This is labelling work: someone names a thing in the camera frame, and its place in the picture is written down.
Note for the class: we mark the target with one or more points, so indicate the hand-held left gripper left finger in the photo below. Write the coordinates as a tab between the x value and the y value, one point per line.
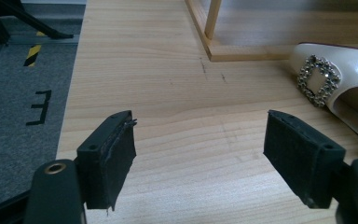
105	161

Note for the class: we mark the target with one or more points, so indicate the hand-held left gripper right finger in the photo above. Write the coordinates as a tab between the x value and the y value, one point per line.
301	161

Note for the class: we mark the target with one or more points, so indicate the white shoe with rhinestone buckle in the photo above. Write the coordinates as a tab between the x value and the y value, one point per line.
338	81

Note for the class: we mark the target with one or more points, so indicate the black floor tape mark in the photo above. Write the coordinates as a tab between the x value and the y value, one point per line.
41	107

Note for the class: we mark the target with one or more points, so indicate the yellow black striped floor tape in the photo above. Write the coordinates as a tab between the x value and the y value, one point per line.
32	55

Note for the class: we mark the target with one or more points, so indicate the wooden shoe rack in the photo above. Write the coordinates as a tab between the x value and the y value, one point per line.
230	40

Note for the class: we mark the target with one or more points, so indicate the black stand leg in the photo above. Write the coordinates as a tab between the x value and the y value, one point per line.
15	18

